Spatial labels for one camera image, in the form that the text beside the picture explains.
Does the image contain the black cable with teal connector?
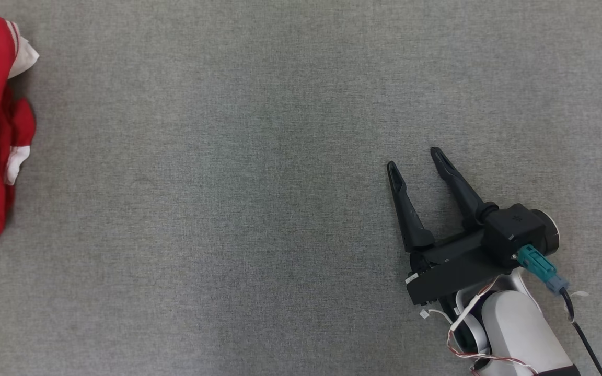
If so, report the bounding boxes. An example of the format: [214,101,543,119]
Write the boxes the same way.
[514,244,602,376]

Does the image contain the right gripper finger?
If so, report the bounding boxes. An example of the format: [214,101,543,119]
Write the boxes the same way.
[387,161,436,253]
[430,147,500,231]

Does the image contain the thin red white wires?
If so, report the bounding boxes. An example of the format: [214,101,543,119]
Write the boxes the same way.
[420,277,540,376]

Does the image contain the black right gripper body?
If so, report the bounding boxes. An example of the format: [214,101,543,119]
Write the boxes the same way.
[406,229,512,307]

